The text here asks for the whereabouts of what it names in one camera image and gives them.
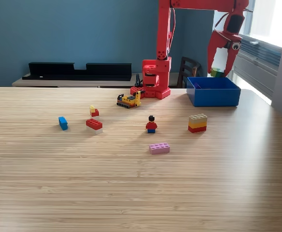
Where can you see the green brick stack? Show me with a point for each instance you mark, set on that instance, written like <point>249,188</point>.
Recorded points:
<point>217,73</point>

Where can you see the tan orange red brick stack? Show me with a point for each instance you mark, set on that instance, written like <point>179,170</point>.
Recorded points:
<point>197,123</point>

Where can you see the yellow toy digger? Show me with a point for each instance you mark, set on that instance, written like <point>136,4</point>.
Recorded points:
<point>127,100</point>

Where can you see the red and white brick stack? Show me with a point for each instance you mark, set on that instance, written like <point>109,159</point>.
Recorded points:
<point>94,124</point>

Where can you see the blue brick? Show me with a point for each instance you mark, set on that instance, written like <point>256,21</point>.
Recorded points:
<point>63,123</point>

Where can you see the blue plastic bin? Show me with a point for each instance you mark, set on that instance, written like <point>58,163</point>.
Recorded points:
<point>213,97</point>

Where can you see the dark wooden chair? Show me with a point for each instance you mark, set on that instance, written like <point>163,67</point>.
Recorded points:
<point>188,70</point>

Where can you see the window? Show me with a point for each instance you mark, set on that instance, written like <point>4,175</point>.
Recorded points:
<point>269,21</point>

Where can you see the toy figure red shirt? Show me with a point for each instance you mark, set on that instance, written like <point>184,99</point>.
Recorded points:
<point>151,125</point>

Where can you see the small red yellow brick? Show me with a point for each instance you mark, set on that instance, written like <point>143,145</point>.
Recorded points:
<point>94,112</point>

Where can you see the pale wooden sideboard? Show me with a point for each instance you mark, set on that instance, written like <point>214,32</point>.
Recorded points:
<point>59,83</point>

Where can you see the grey wall heater unit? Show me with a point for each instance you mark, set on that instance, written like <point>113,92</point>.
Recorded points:
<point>257,62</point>

